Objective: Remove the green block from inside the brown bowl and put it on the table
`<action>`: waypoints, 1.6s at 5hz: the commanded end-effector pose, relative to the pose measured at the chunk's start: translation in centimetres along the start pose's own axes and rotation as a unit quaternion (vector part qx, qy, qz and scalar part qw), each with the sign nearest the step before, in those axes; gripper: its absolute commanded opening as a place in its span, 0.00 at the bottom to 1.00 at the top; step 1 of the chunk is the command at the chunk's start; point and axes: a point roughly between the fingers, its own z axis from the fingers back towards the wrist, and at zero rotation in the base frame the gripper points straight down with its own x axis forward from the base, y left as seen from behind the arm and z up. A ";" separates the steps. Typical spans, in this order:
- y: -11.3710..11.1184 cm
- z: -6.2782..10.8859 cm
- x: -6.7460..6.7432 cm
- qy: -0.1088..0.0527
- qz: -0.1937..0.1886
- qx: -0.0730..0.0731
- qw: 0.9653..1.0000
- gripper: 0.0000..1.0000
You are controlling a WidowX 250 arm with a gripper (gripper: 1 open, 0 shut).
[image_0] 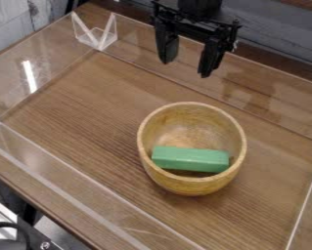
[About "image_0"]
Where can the clear acrylic tray wall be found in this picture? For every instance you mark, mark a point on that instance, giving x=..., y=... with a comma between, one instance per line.
x=40, y=166

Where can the black metal table frame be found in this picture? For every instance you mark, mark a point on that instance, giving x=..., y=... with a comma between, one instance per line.
x=44, y=230

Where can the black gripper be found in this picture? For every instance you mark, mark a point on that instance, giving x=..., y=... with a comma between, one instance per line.
x=195, y=19

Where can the light wooden bowl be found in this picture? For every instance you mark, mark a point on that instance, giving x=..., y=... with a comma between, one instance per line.
x=191, y=147

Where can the green rectangular block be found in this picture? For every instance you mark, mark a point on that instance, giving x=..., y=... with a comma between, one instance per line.
x=190, y=159

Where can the clear acrylic corner bracket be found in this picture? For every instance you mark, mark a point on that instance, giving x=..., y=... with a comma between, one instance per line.
x=95, y=37

